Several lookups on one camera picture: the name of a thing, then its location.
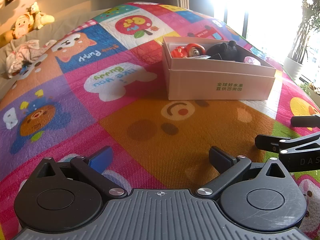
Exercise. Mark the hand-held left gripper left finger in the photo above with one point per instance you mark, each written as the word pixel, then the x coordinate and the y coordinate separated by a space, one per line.
pixel 101 158

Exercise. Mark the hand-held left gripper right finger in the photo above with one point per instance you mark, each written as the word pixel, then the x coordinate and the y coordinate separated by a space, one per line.
pixel 220 158

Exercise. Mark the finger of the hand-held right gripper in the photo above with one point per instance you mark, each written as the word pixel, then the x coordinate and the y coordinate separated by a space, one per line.
pixel 305 121
pixel 270 142

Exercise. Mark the white cardboard box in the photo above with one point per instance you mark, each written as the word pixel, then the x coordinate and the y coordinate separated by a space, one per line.
pixel 200 85

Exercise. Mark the pink round badge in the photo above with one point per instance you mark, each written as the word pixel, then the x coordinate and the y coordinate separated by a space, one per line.
pixel 252 60

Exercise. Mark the black plush toy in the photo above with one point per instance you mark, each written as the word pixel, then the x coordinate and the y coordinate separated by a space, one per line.
pixel 225 51

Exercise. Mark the red round toy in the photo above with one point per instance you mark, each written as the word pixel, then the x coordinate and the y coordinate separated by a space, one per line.
pixel 185 51

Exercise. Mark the colourful cartoon play mat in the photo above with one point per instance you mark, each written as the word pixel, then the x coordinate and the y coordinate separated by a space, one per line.
pixel 75 120

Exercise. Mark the large potted plant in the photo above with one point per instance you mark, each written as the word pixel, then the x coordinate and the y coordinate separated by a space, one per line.
pixel 297 65

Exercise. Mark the dark framed window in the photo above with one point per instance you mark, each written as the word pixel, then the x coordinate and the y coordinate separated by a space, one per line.
pixel 245 22

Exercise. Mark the pink white clothes pile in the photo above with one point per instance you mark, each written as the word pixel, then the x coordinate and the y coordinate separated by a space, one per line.
pixel 22 52

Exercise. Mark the cream plush toy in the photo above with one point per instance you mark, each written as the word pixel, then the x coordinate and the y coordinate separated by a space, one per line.
pixel 41 18

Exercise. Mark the yellow pillow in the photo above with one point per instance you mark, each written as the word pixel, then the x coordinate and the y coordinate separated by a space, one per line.
pixel 5 40

